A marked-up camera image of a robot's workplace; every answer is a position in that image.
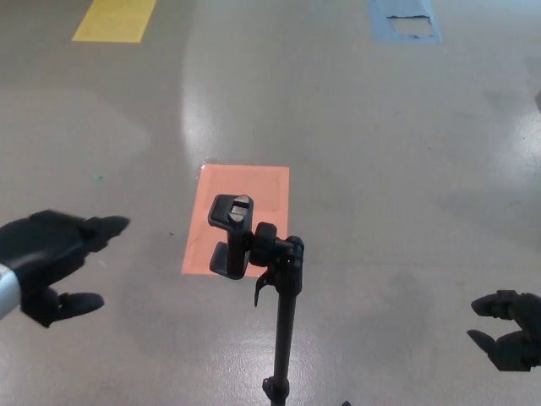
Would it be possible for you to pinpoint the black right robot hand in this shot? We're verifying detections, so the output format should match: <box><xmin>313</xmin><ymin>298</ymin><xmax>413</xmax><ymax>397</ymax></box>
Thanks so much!
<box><xmin>466</xmin><ymin>289</ymin><xmax>541</xmax><ymax>373</ymax></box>

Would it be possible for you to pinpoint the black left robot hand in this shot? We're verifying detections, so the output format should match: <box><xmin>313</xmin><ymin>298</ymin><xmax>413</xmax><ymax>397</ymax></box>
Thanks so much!
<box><xmin>0</xmin><ymin>209</ymin><xmax>131</xmax><ymax>329</ymax></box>

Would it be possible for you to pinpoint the black phone stand tripod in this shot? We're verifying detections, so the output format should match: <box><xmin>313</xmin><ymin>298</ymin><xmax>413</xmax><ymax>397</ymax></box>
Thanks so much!
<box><xmin>207</xmin><ymin>193</ymin><xmax>352</xmax><ymax>406</ymax></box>

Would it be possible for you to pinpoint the orange floor tape patch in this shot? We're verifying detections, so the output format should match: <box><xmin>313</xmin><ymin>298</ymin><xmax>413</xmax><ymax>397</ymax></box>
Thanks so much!
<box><xmin>180</xmin><ymin>164</ymin><xmax>291</xmax><ymax>277</ymax></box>

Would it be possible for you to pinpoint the yellow floor tape patch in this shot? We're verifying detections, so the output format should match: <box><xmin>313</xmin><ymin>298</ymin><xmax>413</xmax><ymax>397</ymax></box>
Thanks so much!
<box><xmin>71</xmin><ymin>0</ymin><xmax>158</xmax><ymax>43</ymax></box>

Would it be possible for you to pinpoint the torn blue floor tape patch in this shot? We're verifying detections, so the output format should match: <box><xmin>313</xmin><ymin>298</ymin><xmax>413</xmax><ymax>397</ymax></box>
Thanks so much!
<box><xmin>368</xmin><ymin>0</ymin><xmax>444</xmax><ymax>44</ymax></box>

